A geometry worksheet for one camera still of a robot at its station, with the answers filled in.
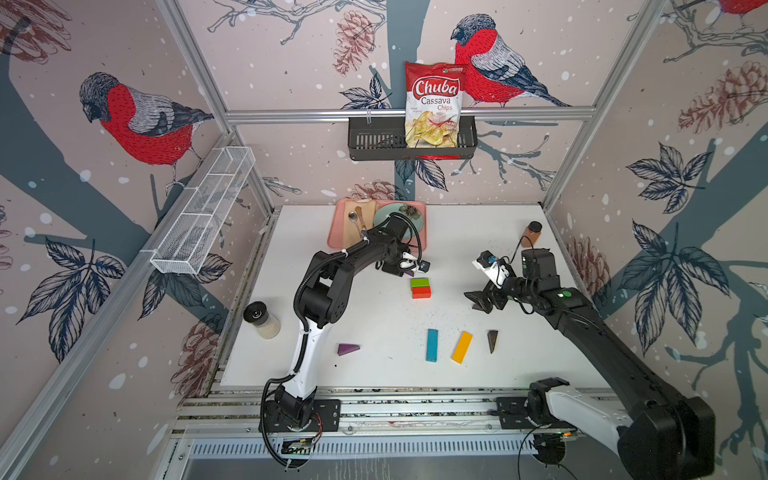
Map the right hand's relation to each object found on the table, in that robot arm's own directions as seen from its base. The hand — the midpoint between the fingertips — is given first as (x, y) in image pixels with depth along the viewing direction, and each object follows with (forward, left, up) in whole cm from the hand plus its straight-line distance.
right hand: (477, 275), depth 81 cm
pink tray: (+10, +17, +1) cm, 20 cm away
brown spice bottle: (+25, -25, -9) cm, 36 cm away
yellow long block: (-15, +4, -17) cm, 23 cm away
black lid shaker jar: (-12, +59, -8) cm, 61 cm away
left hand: (+16, +20, -13) cm, 28 cm away
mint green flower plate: (+40, +21, -13) cm, 47 cm away
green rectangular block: (+6, +15, -15) cm, 22 cm away
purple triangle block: (-16, +37, -15) cm, 43 cm away
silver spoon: (+35, +41, -15) cm, 56 cm away
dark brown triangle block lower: (-11, -6, -15) cm, 20 cm away
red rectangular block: (+2, +14, -15) cm, 20 cm away
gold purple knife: (+40, +40, -16) cm, 59 cm away
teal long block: (-14, +12, -16) cm, 25 cm away
